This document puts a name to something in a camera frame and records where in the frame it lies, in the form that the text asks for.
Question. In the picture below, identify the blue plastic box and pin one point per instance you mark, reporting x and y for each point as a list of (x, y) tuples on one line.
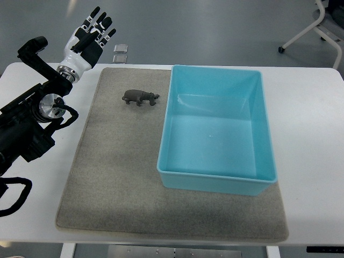
[(216, 135)]

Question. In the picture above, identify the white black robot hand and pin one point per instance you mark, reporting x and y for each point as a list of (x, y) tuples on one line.
[(85, 46)]

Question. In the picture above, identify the grey felt mat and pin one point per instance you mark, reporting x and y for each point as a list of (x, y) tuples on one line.
[(114, 187)]

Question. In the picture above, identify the lower clear floor plate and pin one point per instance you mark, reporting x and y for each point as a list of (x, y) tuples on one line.
[(119, 59)]

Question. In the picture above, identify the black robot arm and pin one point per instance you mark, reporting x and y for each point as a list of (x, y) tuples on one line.
[(29, 121)]

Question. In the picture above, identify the brown toy hippo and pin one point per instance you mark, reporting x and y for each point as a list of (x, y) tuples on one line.
[(139, 97)]

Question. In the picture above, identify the black table control panel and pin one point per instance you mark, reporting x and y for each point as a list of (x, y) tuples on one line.
[(325, 249)]

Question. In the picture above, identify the white office chair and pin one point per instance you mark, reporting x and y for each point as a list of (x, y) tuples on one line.
[(326, 28)]

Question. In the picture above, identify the metal table base plate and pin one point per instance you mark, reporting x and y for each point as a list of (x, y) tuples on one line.
[(145, 251)]

